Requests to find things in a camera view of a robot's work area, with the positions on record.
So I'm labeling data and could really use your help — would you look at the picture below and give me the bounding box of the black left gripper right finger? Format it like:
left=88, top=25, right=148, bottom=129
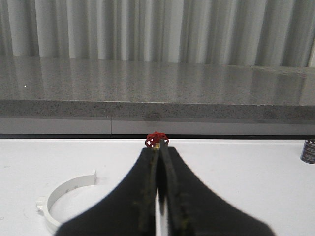
left=157, top=142, right=273, bottom=236

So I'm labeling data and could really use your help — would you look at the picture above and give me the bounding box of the grey pleated curtain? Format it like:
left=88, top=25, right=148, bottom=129
left=0, top=0, right=315, bottom=67

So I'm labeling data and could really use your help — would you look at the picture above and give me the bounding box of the grey stone counter ledge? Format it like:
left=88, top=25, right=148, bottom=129
left=0, top=56, right=315, bottom=136

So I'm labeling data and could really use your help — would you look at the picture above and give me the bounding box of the black cylindrical capacitor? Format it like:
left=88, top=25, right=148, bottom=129
left=301, top=139, right=315, bottom=164

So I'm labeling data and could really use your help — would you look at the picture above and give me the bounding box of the brass valve red handwheel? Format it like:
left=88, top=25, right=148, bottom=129
left=145, top=131, right=169, bottom=148

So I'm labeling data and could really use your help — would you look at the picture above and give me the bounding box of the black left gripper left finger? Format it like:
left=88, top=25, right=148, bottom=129
left=56, top=147, right=158, bottom=236

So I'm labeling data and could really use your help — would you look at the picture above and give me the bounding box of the white half pipe clamp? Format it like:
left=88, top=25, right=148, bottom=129
left=35, top=169, right=97, bottom=234

